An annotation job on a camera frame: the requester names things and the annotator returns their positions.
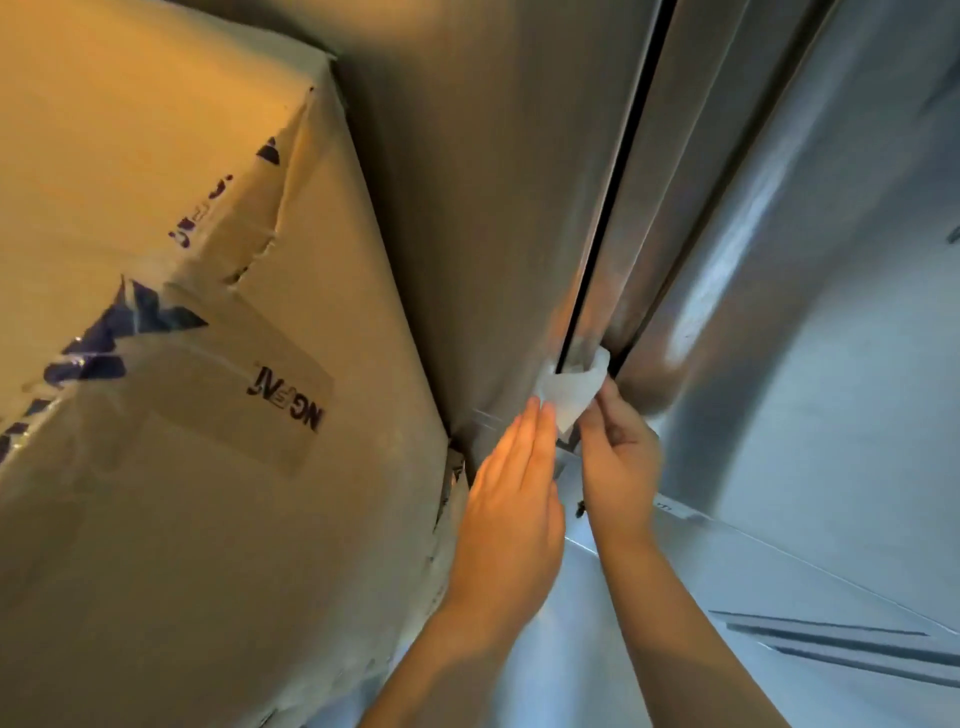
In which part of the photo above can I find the clear tape patch with print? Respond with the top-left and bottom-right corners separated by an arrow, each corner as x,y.
141,283 -> 336,479

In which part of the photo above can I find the person's left forearm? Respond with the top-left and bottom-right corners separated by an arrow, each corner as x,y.
358,598 -> 543,728

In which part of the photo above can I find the person's left hand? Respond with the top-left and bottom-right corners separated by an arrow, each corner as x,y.
444,396 -> 568,630

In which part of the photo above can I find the large brown cardboard box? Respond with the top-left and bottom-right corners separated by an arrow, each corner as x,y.
0,0 -> 470,728

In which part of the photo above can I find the person's right hand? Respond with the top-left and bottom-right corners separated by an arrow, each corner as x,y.
577,377 -> 666,558

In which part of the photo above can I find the stainless steel freezer drawer front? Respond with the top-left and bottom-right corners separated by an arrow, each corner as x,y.
300,442 -> 960,728

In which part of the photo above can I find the stainless steel refrigerator door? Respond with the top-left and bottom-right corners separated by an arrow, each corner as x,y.
603,0 -> 960,635
168,0 -> 665,459

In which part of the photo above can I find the person's right forearm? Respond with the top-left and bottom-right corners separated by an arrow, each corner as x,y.
597,525 -> 790,728

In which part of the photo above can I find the white tissue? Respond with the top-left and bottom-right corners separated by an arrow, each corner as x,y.
535,345 -> 612,453

